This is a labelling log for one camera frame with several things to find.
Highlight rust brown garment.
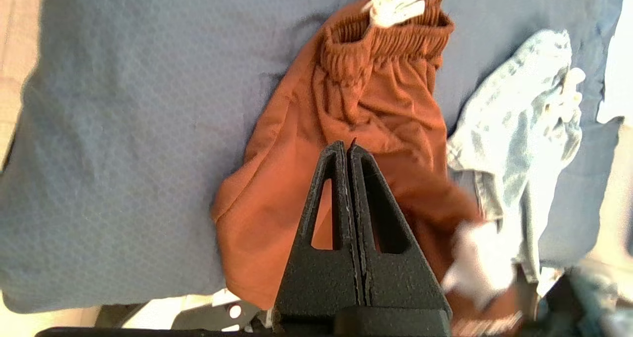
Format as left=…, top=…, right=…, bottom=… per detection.
left=212, top=0, right=525, bottom=328

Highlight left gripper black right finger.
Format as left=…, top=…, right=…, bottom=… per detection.
left=347, top=140, right=453, bottom=337

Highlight light blue denim shorts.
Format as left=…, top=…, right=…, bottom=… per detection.
left=447, top=29, right=587, bottom=284

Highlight blue bed sheet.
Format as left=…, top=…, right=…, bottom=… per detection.
left=0, top=0, right=629, bottom=314

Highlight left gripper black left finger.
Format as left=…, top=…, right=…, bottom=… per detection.
left=273, top=140, right=359, bottom=337

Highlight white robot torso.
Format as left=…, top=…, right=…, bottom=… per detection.
left=94, top=289, right=272, bottom=333

